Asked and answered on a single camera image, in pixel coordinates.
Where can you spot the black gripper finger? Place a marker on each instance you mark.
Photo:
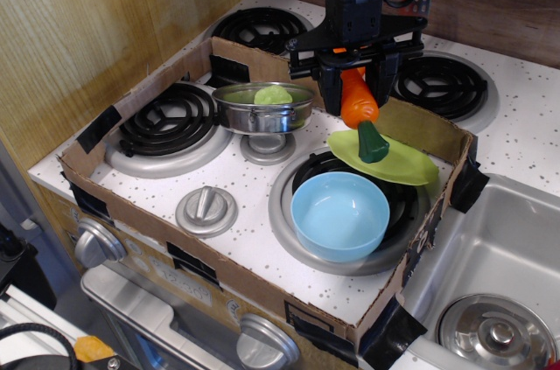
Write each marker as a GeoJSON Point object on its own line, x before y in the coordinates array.
{"type": "Point", "coordinates": [380, 77]}
{"type": "Point", "coordinates": [330, 86]}

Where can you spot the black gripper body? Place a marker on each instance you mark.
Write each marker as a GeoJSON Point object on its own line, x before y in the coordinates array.
{"type": "Point", "coordinates": [353, 33]}

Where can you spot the orange toy carrot green stem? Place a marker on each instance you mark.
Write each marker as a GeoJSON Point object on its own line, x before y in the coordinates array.
{"type": "Point", "coordinates": [360, 111]}

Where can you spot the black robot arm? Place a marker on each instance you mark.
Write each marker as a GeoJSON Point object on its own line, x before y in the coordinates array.
{"type": "Point", "coordinates": [356, 33]}

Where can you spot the green plastic plate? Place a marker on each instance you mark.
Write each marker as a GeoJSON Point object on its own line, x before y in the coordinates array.
{"type": "Point", "coordinates": [403, 164]}

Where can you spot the green toy food piece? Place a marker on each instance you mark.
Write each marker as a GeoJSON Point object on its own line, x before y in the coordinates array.
{"type": "Point", "coordinates": [272, 95]}

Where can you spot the back right coil burner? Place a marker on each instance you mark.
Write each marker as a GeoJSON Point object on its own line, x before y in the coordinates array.
{"type": "Point", "coordinates": [451, 87]}

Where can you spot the coil burner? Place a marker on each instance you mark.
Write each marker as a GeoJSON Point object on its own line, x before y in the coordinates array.
{"type": "Point", "coordinates": [451, 87]}
{"type": "Point", "coordinates": [175, 133]}
{"type": "Point", "coordinates": [265, 28]}
{"type": "Point", "coordinates": [408, 206]}

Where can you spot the back left coil burner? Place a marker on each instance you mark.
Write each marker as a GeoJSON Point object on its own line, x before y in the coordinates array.
{"type": "Point", "coordinates": [265, 28]}

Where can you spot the middle silver stovetop knob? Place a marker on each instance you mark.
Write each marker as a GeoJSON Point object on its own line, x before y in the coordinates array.
{"type": "Point", "coordinates": [268, 149]}

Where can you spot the silver stovetop knob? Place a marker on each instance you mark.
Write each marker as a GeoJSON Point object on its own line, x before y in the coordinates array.
{"type": "Point", "coordinates": [268, 149]}
{"type": "Point", "coordinates": [206, 212]}

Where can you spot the small steel pot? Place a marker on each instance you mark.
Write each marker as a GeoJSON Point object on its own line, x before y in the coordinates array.
{"type": "Point", "coordinates": [237, 111]}

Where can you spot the brown cardboard fence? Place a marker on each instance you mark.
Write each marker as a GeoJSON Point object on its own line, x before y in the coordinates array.
{"type": "Point", "coordinates": [247, 268]}

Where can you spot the light blue plastic bowl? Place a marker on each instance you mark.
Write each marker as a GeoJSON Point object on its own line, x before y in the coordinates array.
{"type": "Point", "coordinates": [340, 216]}

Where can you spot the front right coil burner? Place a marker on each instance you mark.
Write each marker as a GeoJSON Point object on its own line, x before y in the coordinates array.
{"type": "Point", "coordinates": [408, 206]}

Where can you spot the front left coil burner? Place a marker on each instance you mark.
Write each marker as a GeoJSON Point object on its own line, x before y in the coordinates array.
{"type": "Point", "coordinates": [175, 133]}

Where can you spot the front silver stovetop knob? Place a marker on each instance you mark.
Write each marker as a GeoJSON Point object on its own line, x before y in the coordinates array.
{"type": "Point", "coordinates": [206, 212]}

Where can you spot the silver sink basin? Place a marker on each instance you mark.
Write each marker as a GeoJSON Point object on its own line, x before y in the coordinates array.
{"type": "Point", "coordinates": [507, 244]}

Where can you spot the right silver oven knob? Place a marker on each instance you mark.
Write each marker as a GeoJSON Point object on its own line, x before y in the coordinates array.
{"type": "Point", "coordinates": [263, 345]}

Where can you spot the silver oven knob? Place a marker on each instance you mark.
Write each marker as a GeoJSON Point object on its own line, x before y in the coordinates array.
{"type": "Point", "coordinates": [263, 345]}
{"type": "Point", "coordinates": [97, 245]}

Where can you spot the steel pot lid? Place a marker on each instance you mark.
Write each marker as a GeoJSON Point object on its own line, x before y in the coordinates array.
{"type": "Point", "coordinates": [496, 332]}

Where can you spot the left silver oven knob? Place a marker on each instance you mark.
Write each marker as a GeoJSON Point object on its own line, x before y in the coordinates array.
{"type": "Point", "coordinates": [97, 245]}

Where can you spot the yellow sponge piece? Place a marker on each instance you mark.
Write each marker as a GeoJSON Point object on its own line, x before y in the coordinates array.
{"type": "Point", "coordinates": [89, 349]}

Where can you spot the silver oven door handle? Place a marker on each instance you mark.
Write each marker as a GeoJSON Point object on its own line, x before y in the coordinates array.
{"type": "Point", "coordinates": [148, 315]}

